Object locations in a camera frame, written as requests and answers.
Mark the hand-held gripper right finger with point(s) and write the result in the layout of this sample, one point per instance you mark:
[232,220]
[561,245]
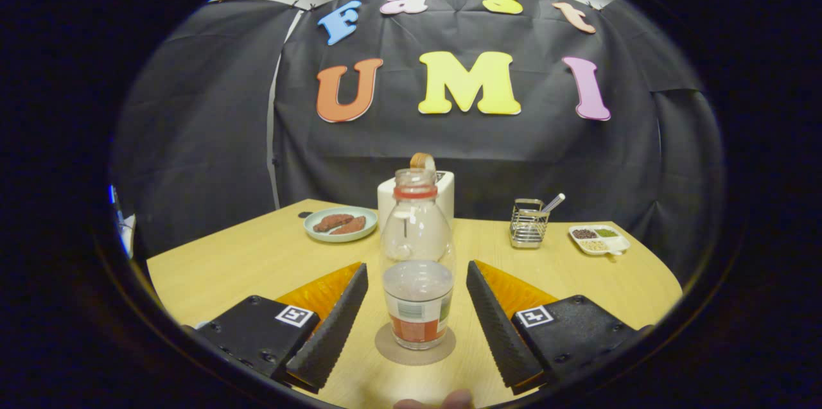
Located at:
[501,332]

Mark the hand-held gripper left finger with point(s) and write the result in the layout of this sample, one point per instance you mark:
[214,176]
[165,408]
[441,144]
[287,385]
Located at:
[334,332]

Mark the round brown coaster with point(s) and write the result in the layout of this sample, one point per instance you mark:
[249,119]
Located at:
[390,352]

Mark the clear plastic juice bottle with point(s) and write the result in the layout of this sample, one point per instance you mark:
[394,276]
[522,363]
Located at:
[417,248]

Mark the pale green plate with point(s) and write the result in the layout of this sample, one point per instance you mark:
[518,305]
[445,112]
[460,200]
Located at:
[321,235]

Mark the wooden table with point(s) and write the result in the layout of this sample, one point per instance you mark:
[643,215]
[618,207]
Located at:
[257,261]

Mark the brown sausage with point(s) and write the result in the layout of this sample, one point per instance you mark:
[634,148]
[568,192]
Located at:
[352,226]
[331,223]

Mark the white divided dish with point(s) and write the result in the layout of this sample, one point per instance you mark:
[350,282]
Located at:
[613,244]

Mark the white toaster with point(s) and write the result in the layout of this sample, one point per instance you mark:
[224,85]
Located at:
[444,198]

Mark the bread slice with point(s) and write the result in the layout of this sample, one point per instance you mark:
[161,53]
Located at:
[422,162]

